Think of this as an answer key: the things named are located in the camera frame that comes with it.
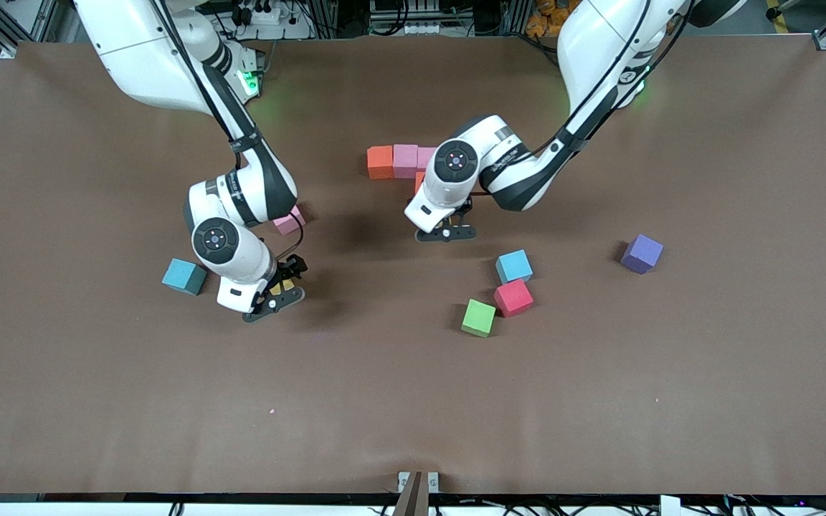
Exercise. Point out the silver table edge bracket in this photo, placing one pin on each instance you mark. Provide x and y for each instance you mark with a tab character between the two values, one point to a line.
404	479

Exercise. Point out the red foam cube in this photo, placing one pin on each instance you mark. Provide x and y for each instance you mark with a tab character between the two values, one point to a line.
513	297

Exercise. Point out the bag of orange items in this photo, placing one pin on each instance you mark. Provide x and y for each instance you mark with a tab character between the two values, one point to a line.
546	18

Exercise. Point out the yellow foam cube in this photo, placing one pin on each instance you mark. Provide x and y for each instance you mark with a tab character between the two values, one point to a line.
284	286

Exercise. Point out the blue foam cube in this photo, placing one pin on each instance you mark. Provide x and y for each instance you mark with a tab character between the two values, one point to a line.
183	276
514	266

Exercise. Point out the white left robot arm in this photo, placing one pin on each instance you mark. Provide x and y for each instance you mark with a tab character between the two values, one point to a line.
592	43

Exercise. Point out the white electronics unit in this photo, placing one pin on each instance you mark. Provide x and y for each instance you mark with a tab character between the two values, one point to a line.
420	29

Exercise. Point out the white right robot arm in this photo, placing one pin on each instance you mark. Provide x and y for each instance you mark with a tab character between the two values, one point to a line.
241	258

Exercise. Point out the pink foam cube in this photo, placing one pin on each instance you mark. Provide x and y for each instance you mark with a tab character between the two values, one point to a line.
406	161
290	223
426	158

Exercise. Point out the purple foam cube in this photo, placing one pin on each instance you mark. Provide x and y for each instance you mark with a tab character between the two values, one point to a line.
642	253

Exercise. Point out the white power strip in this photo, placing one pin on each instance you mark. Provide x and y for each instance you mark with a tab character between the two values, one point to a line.
266	14

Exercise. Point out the green foam cube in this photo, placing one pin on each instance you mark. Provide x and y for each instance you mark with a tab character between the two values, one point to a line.
478	318

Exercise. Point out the orange foam cube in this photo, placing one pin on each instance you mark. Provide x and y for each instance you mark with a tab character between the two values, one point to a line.
420	183
380	163

